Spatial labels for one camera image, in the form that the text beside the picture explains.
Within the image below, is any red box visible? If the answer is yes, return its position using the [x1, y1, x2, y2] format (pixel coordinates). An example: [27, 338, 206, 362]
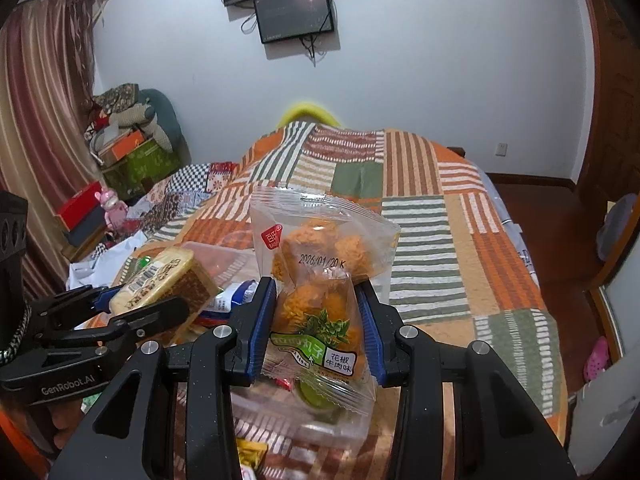
[54, 181, 103, 233]

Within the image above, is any pink plush toy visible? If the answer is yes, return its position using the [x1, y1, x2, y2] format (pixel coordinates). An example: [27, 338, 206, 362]
[100, 187, 132, 235]

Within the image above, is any striped patchwork blanket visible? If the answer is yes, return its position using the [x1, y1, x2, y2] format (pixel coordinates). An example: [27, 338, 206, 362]
[75, 119, 571, 480]

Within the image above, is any grey cloth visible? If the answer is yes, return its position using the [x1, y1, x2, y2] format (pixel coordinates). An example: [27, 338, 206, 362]
[595, 194, 638, 261]

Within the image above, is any floral patterned cloth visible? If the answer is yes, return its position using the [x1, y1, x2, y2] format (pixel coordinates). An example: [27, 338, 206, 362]
[92, 83, 141, 111]

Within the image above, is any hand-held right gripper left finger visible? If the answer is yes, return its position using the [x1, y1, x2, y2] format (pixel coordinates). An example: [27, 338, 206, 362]
[47, 276, 278, 480]

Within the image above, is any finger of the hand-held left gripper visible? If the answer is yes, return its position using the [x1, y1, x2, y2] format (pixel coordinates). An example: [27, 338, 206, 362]
[37, 296, 191, 361]
[30, 284, 128, 328]

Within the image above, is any pink slipper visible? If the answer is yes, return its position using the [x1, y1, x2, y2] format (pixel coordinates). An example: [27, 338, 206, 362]
[582, 336, 612, 385]

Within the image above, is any yellow cake packet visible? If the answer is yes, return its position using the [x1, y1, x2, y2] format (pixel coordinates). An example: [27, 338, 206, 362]
[109, 246, 221, 343]

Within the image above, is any clear orange ball snack packet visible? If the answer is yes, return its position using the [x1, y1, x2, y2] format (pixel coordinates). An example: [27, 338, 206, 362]
[249, 185, 402, 417]

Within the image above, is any checkered patchwork cloth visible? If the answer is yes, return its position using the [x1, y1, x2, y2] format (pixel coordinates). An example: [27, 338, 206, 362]
[145, 161, 236, 221]

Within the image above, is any yellow plastic chair back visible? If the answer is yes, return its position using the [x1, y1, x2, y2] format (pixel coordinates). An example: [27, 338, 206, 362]
[276, 102, 346, 128]

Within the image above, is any blue white snack packet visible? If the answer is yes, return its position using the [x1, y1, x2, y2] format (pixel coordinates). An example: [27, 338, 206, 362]
[200, 280, 261, 328]

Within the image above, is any black white braided cord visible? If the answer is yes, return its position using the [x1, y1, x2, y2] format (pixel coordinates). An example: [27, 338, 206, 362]
[0, 305, 32, 367]

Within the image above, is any dark box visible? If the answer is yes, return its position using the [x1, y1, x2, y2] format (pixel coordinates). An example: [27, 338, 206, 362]
[65, 215, 108, 248]

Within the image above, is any orange cloth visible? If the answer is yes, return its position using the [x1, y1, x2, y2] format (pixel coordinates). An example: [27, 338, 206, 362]
[0, 407, 53, 480]

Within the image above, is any black monitor cable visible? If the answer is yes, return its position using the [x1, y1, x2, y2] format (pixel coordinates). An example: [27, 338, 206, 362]
[300, 35, 326, 67]

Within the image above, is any orange cardboard box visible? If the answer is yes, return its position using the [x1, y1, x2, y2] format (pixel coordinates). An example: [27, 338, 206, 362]
[97, 130, 148, 163]

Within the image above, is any grey-green cushion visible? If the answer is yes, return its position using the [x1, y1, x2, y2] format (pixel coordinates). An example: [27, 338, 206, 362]
[137, 89, 190, 156]

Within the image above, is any clear plastic storage box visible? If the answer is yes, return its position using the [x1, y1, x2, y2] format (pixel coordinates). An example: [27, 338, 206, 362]
[182, 241, 393, 461]

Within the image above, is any small black wall monitor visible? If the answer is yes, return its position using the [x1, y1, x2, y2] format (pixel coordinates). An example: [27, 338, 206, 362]
[253, 0, 336, 45]

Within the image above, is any green cardboard box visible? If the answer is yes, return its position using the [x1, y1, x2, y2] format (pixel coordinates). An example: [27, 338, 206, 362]
[102, 139, 183, 201]

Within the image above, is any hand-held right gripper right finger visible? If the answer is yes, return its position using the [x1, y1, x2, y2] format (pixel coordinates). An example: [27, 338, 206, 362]
[354, 277, 578, 480]

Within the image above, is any white door with stickers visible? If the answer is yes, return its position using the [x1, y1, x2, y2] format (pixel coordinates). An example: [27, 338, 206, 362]
[567, 280, 640, 466]

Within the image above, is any white cloth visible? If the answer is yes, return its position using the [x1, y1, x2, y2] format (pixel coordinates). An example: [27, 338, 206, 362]
[67, 237, 151, 291]

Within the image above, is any red patterned pouch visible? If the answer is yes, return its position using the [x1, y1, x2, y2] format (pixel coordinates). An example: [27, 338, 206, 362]
[207, 161, 235, 193]

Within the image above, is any striped brown curtain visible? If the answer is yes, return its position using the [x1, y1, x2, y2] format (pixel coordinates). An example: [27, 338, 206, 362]
[0, 0, 103, 301]

